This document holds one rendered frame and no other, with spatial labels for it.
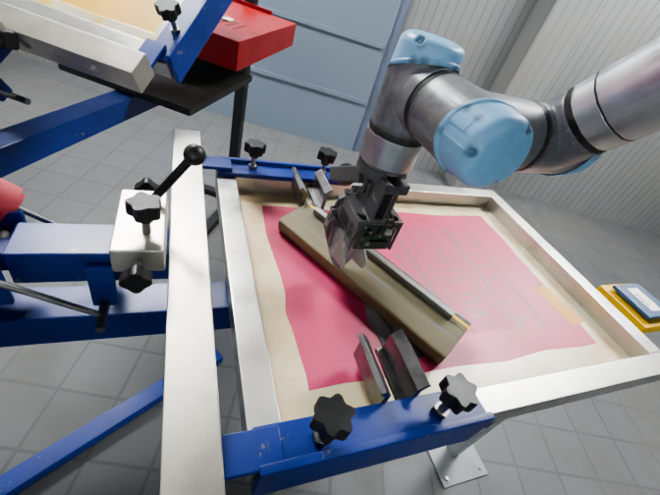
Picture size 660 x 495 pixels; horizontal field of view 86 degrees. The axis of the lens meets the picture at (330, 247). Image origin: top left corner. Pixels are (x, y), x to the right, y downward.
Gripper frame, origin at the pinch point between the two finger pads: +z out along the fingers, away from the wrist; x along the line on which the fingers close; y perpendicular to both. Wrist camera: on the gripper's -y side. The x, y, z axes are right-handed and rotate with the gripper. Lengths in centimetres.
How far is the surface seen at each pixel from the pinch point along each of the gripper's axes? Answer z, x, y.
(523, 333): 4.4, 34.3, 16.2
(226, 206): 1.0, -17.6, -14.8
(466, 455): 99, 82, 15
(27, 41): -13, -51, -43
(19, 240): -4.1, -43.1, 0.7
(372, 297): 1.6, 4.2, 7.7
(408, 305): 0.8, 9.5, 10.6
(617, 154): 35, 356, -172
